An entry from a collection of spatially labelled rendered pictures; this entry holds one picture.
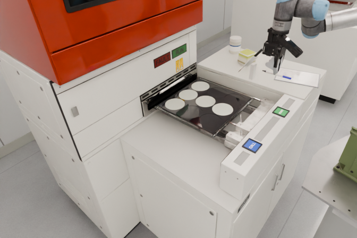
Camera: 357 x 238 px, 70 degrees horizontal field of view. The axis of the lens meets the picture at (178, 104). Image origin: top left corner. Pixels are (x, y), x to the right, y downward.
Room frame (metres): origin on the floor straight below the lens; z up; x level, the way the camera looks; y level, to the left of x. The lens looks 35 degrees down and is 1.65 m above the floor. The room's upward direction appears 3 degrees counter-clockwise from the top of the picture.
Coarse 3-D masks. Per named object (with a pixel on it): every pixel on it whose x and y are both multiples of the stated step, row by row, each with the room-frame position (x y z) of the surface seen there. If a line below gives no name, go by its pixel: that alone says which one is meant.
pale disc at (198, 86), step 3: (192, 84) 1.24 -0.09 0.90; (195, 84) 1.24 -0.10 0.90; (198, 84) 1.24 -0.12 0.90; (201, 84) 1.24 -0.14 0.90; (204, 84) 1.23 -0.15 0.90; (207, 84) 1.23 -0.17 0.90; (192, 87) 1.21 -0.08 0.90; (195, 87) 1.21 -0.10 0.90; (198, 87) 1.21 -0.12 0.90; (201, 87) 1.21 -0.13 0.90; (204, 87) 1.21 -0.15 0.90; (207, 87) 1.20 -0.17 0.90; (198, 90) 1.18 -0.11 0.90; (201, 90) 1.18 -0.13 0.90
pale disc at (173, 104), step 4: (168, 100) 1.10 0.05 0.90; (172, 100) 1.10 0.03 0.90; (176, 100) 1.09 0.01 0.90; (180, 100) 1.09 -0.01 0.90; (168, 104) 1.06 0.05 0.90; (172, 104) 1.06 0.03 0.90; (176, 104) 1.06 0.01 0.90; (180, 104) 1.06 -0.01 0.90; (184, 104) 1.06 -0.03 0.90; (168, 108) 1.03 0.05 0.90; (172, 108) 1.03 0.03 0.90; (176, 108) 1.02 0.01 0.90; (180, 108) 1.02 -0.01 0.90
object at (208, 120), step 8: (200, 80) 1.28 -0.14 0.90; (184, 88) 1.21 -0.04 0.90; (208, 88) 1.19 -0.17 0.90; (216, 88) 1.19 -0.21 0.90; (224, 88) 1.18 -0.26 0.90; (176, 96) 1.13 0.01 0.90; (200, 96) 1.12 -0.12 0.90; (216, 96) 1.11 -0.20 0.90; (224, 96) 1.11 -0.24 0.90; (232, 96) 1.10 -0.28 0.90; (240, 96) 1.10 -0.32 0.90; (160, 104) 1.07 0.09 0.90; (192, 104) 1.05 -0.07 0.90; (232, 104) 1.03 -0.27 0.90; (240, 104) 1.03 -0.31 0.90; (176, 112) 0.99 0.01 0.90; (184, 112) 0.99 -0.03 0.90; (192, 112) 0.99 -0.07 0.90; (200, 112) 0.98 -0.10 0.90; (208, 112) 0.98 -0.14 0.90; (232, 112) 0.97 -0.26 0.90; (192, 120) 0.92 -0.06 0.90; (200, 120) 0.92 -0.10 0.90; (208, 120) 0.92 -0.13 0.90; (216, 120) 0.91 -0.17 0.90; (224, 120) 0.91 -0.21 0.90; (208, 128) 0.86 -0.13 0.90; (216, 128) 0.86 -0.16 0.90
